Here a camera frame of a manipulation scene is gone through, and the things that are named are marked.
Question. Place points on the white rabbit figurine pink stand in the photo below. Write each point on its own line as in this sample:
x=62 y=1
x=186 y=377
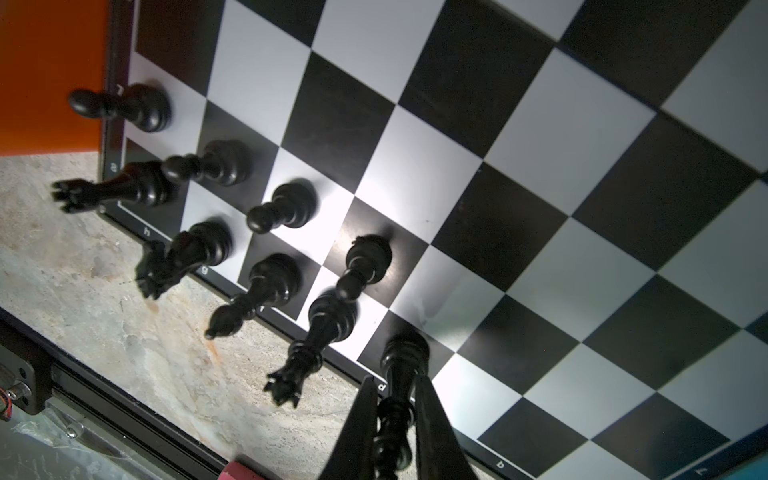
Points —
x=235 y=470

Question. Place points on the black chess pawn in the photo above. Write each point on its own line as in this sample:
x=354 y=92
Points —
x=223 y=162
x=293 y=205
x=367 y=262
x=146 y=107

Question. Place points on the black white chess board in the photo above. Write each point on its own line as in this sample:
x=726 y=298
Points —
x=574 y=192

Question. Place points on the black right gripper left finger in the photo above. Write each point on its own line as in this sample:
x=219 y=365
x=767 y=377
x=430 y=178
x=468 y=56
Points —
x=352 y=455

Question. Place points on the black chess bishop piece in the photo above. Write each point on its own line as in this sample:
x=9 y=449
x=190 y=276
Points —
x=274 y=281

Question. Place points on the black chess king piece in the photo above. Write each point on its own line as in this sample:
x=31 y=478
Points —
x=404 y=357

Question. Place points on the orange plastic tray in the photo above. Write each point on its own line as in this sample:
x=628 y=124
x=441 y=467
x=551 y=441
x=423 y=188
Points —
x=48 y=49

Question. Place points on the black chess rook piece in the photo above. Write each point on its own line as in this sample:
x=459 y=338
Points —
x=139 y=182

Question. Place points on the black chess knight piece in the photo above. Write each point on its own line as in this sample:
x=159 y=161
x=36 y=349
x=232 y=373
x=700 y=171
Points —
x=161 y=267

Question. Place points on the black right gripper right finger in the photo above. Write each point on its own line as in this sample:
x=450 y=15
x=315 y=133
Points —
x=439 y=455

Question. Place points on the black chess queen piece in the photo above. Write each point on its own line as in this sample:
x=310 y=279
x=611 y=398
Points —
x=331 y=320

